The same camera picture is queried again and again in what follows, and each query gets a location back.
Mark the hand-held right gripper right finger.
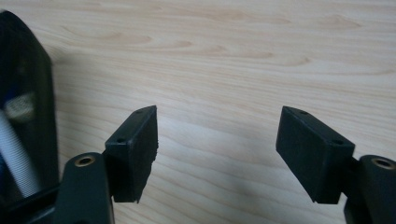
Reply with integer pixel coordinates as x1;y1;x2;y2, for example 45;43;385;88
275;105;396;224

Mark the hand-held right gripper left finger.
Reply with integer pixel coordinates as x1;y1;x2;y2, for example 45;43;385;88
53;105;159;224

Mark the black mesh pencil case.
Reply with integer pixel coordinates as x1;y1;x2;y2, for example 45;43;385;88
0;10;61;218

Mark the white pen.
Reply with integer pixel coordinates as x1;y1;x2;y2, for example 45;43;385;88
0;108;42;199

